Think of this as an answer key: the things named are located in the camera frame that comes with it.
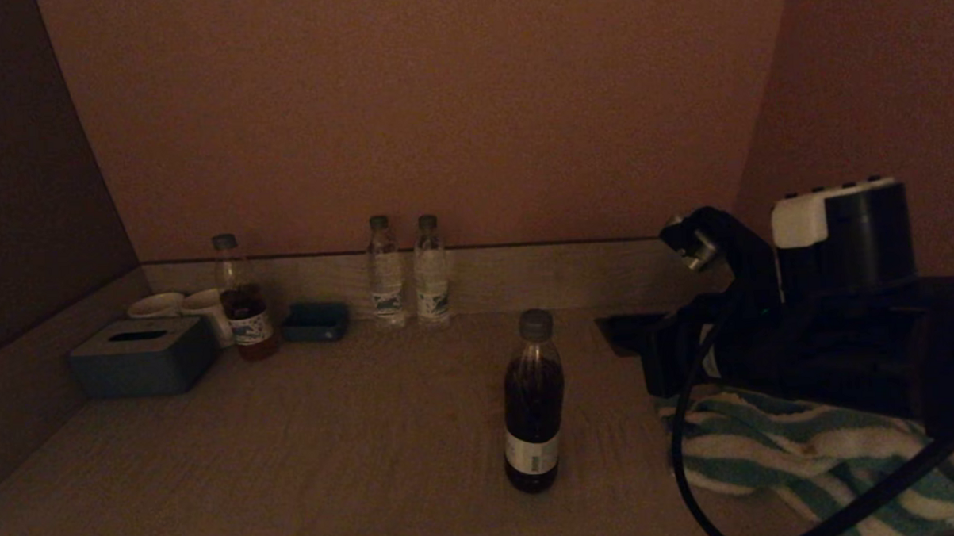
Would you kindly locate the clear water bottle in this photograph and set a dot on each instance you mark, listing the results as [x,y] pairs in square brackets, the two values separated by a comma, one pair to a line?
[432,277]
[385,279]

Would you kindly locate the half-full tea bottle blue label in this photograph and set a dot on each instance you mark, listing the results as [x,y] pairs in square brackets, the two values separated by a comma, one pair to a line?
[249,327]

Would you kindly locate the dark tea bottle white label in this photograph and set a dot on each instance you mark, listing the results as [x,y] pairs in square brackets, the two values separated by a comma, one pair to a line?
[533,409]

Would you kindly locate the blue-grey tissue box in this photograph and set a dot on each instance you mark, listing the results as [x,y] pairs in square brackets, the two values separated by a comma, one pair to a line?
[143,367]

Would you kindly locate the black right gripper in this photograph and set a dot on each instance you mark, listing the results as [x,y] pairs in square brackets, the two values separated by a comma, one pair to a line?
[844,326]

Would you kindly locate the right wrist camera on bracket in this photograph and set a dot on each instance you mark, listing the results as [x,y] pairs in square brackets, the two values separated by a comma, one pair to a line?
[706,236]

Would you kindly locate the teal white striped towel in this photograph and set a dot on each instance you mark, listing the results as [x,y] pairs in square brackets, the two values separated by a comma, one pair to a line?
[769,448]

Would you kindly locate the small blue tray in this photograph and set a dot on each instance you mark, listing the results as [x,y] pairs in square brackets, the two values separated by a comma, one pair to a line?
[316,325]

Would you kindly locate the black recessed socket panel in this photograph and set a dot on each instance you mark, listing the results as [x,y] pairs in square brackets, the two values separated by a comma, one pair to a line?
[618,334]

